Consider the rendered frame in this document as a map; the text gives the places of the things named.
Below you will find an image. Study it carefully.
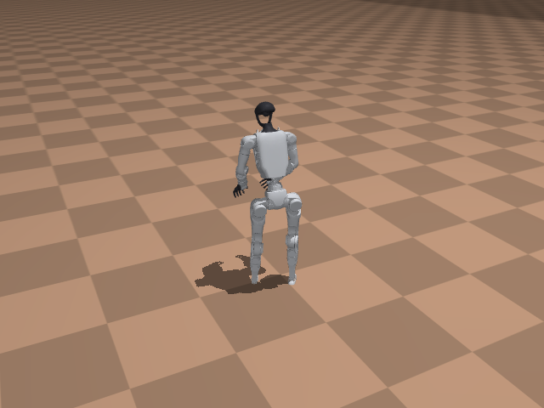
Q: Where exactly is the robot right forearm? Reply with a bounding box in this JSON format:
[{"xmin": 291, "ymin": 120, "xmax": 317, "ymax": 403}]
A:
[{"xmin": 277, "ymin": 169, "xmax": 294, "ymax": 180}]

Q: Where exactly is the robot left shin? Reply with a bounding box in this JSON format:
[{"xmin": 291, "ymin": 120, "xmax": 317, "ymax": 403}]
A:
[{"xmin": 250, "ymin": 242, "xmax": 261, "ymax": 284}]

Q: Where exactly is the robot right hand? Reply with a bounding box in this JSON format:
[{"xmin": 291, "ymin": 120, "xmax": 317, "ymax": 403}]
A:
[{"xmin": 259, "ymin": 177, "xmax": 272, "ymax": 190}]

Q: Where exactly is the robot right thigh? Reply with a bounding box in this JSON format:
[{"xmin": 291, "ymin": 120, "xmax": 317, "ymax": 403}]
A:
[{"xmin": 286, "ymin": 192, "xmax": 302, "ymax": 248}]

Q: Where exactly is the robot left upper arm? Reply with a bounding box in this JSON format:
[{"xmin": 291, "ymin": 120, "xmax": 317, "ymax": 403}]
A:
[{"xmin": 236, "ymin": 135, "xmax": 257, "ymax": 176}]

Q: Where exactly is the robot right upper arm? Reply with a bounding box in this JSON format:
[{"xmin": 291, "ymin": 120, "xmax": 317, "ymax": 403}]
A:
[{"xmin": 285, "ymin": 132, "xmax": 298, "ymax": 170}]

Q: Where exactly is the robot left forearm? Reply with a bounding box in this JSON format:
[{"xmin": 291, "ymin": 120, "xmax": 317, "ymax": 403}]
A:
[{"xmin": 235, "ymin": 165, "xmax": 248, "ymax": 190}]

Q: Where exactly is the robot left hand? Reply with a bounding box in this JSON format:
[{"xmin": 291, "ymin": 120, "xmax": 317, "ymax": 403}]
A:
[{"xmin": 233, "ymin": 185, "xmax": 248, "ymax": 197}]

